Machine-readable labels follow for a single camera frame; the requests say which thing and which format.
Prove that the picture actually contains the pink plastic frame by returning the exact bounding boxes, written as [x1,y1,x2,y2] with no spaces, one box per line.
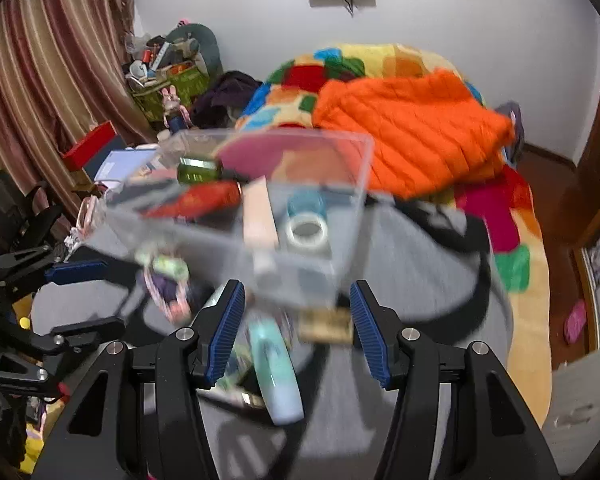
[77,195,104,242]

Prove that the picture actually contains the dark purple clothes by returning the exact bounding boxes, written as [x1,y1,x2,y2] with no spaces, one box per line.
[189,71,264,129]

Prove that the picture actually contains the blue tape roll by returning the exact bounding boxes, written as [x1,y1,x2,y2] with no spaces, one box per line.
[286,189,329,219]

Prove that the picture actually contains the colourful patchwork blanket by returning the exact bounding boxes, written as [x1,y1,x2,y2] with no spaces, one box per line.
[234,42,552,427]

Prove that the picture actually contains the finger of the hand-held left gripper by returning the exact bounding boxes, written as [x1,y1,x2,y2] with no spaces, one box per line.
[0,242,112,302]
[0,310,127,401]

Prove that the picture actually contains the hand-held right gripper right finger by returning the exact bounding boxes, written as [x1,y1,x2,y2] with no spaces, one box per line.
[349,280,561,480]

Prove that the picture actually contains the orange quilted jacket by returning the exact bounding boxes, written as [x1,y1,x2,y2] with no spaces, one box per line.
[311,69,517,199]

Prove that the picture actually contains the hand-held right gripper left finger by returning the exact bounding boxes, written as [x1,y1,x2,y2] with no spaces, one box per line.
[30,280,246,480]

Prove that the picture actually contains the pink slipper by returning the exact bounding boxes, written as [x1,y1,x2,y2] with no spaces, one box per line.
[563,299,588,344]

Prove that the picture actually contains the white tape roll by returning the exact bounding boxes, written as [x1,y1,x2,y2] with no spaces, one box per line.
[283,212,331,257]

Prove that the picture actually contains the grey pillow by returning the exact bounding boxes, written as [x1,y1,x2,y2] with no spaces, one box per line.
[165,23,225,79]

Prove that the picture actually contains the yellow bag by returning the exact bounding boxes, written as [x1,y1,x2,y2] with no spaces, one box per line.
[19,409,47,475]

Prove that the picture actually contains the blue and white box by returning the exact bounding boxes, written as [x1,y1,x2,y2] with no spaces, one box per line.
[93,147,162,187]

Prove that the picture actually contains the beige tube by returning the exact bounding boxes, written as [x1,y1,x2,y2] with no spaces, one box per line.
[242,177,282,275]

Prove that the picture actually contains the light blue bottle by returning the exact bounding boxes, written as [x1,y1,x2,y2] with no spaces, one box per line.
[247,320,306,427]

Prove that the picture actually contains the dark green bottle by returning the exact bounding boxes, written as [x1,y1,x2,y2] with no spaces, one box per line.
[176,156,227,185]

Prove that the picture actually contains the red tube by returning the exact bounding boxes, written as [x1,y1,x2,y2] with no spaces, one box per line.
[142,180,244,222]

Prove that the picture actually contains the green bag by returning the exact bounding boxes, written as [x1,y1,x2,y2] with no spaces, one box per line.
[129,66,212,122]

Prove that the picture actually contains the striped pink curtain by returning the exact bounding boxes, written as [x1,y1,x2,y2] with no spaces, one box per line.
[0,0,157,223]

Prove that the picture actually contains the clear plastic box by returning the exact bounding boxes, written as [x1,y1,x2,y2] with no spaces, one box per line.
[99,127,377,312]

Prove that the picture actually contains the grey cloth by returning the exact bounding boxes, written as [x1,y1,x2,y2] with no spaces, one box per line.
[30,200,514,480]

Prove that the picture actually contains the pink bunny toy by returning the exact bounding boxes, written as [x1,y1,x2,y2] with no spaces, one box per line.
[160,86,189,132]

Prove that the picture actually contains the white cabinet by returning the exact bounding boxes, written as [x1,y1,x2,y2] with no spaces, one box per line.
[542,344,600,477]

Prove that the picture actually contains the red box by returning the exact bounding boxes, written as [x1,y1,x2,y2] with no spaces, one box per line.
[61,120,119,171]

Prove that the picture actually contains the small tan box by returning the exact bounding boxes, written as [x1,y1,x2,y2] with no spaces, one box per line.
[297,310,354,346]

